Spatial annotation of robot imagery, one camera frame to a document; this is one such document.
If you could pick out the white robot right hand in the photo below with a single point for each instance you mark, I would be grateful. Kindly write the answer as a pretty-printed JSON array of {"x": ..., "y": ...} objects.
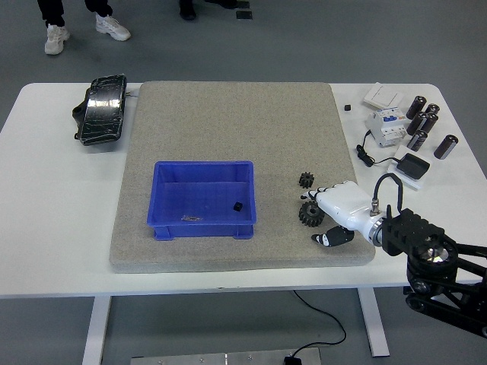
[{"x": 342, "y": 201}]

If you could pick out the large black gear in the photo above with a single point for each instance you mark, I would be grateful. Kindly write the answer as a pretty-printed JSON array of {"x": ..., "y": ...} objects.
[{"x": 310, "y": 217}]

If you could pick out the small black gear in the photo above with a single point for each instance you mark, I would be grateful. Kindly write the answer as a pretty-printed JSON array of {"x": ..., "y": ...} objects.
[{"x": 305, "y": 179}]

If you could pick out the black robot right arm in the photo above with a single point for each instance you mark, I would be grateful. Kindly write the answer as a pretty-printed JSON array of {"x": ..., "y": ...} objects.
[{"x": 414, "y": 228}]

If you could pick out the flat white box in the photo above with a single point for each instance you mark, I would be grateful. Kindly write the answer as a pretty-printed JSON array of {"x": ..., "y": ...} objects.
[{"x": 401, "y": 151}]

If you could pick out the small black nut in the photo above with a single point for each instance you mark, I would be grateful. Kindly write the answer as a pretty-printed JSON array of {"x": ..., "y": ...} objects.
[{"x": 238, "y": 207}]

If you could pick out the blue plastic box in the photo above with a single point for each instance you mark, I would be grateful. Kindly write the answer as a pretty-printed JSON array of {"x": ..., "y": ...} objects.
[{"x": 198, "y": 197}]

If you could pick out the white circuit breaker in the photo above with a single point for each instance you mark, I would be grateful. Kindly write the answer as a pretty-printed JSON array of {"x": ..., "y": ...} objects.
[{"x": 384, "y": 127}]

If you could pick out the small black cube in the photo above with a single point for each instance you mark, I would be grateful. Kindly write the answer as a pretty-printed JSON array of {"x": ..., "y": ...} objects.
[{"x": 347, "y": 107}]

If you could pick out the dark cylindrical capacitor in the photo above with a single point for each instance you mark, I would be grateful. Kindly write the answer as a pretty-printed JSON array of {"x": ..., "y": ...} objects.
[
  {"x": 416, "y": 107},
  {"x": 446, "y": 146},
  {"x": 432, "y": 108},
  {"x": 415, "y": 123},
  {"x": 417, "y": 140},
  {"x": 430, "y": 122}
]

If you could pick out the white table leg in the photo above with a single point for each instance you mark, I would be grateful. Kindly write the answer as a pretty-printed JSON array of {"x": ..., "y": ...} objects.
[
  {"x": 374, "y": 323},
  {"x": 96, "y": 331}
]

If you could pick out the grey-brown foam mat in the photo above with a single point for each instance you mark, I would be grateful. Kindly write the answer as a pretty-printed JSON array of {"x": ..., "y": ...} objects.
[{"x": 236, "y": 125}]

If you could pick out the small metal screws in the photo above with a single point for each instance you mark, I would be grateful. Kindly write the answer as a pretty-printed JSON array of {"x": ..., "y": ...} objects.
[{"x": 191, "y": 218}]

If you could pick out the black floor plug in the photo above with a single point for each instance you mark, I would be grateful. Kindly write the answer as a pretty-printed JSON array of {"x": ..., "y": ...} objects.
[{"x": 292, "y": 360}]

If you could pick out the black floor tile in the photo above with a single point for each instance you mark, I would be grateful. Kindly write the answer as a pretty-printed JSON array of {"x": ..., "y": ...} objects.
[
  {"x": 244, "y": 14},
  {"x": 242, "y": 4}
]

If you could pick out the grey metal floor plate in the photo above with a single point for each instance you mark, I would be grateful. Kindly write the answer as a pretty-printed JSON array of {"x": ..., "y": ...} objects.
[{"x": 190, "y": 359}]

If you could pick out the person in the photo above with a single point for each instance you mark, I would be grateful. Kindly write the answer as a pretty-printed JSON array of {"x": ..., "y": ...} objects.
[
  {"x": 57, "y": 38},
  {"x": 187, "y": 11}
]

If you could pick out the black tape-wrapped device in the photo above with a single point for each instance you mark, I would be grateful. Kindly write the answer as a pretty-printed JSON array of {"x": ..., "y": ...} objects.
[{"x": 102, "y": 110}]

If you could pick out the white wall switch panel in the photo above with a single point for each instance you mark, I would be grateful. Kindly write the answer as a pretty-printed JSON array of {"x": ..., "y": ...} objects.
[{"x": 383, "y": 95}]

